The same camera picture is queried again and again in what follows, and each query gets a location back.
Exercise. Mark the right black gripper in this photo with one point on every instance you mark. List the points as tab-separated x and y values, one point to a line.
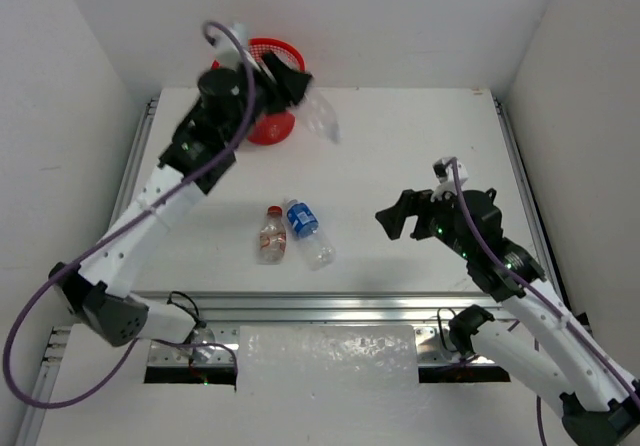
410	203

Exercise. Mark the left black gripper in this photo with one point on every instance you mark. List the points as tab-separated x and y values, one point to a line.
273	92

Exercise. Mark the clear bottle blue-white cap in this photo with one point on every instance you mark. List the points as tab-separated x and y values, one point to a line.
318	115

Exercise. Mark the blue-label bottle white cap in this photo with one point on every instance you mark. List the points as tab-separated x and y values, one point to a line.
315	247

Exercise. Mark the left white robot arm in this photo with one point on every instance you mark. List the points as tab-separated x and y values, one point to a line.
99	290

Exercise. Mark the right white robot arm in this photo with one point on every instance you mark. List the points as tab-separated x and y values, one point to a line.
590	393

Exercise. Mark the red mesh plastic bin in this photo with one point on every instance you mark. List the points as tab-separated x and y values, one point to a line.
275	126

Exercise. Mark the red-capped labelled plastic bottle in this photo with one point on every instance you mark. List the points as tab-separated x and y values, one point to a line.
272	237

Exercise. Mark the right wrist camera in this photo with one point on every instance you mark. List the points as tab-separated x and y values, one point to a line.
451	174

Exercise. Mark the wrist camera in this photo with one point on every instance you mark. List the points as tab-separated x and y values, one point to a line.
451	174
226	54

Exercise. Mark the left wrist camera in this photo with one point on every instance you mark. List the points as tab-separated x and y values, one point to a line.
226	54

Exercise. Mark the aluminium frame rail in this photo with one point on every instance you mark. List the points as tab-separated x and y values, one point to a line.
328	308

